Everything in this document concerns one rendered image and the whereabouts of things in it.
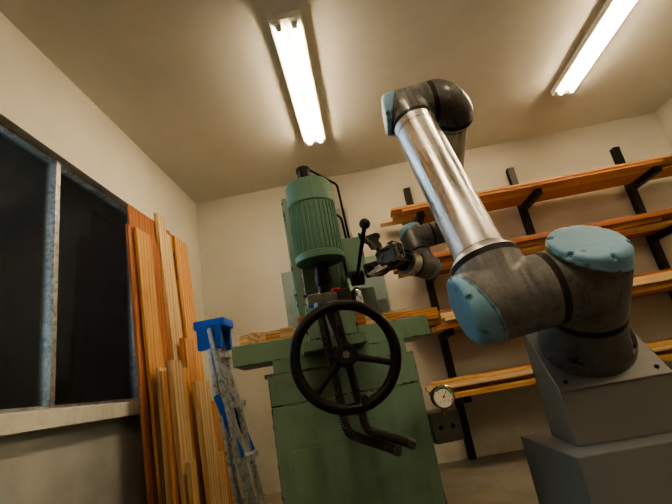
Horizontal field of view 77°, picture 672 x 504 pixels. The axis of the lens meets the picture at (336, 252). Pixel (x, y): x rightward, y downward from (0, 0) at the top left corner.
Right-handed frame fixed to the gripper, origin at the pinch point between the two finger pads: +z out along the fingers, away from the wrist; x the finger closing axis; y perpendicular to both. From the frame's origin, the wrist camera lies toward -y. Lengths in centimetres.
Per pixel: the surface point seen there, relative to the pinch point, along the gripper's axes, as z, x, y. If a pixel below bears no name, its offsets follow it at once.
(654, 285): -292, -16, 29
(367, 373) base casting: 1.1, 36.7, -6.4
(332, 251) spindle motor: 1.9, -5.7, -10.5
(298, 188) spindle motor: 10.5, -30.7, -12.9
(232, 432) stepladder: -10, 39, -105
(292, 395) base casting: 18.2, 39.1, -21.2
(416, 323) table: -11.3, 24.8, 6.3
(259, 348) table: 25.6, 24.5, -24.5
